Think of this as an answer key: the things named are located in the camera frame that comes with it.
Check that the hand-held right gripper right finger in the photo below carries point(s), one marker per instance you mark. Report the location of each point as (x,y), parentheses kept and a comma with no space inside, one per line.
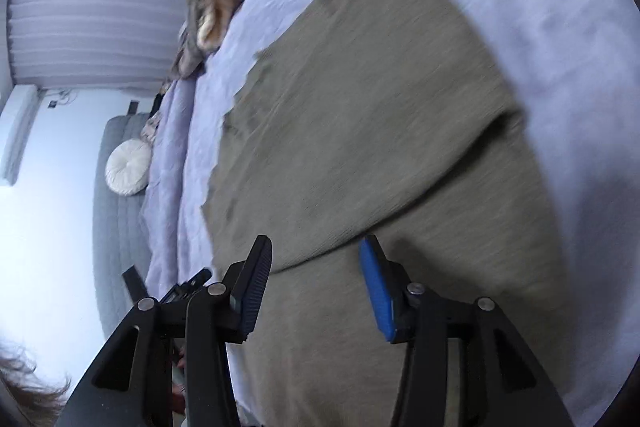
(377,294)

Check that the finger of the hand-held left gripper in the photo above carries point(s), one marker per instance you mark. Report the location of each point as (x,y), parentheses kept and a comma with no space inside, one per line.
(187,283)
(135,284)

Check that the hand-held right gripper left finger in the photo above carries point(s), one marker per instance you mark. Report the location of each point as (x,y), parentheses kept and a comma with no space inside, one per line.
(252,292)

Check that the olive knitted sweater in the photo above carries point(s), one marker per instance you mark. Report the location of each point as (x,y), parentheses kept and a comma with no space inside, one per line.
(380,147)

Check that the grey padded headboard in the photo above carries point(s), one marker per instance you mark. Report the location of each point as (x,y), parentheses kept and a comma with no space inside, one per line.
(117,247)

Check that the round white cushion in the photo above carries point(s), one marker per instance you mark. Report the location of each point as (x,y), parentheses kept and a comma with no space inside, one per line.
(128,167)

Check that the person's hair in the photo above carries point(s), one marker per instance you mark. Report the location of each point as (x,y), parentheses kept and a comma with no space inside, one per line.
(30,387)

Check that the patterned beige cloth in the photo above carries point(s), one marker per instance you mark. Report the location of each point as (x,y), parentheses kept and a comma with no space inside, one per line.
(151,127)

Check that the white air conditioner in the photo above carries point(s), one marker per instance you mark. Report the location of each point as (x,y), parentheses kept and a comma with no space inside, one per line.
(17,132)

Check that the grey-brown fleece cloth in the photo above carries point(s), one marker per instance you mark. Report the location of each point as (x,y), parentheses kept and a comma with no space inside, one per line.
(189,47)

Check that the lavender embossed blanket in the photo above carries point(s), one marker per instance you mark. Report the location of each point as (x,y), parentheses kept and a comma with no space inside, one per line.
(525,7)

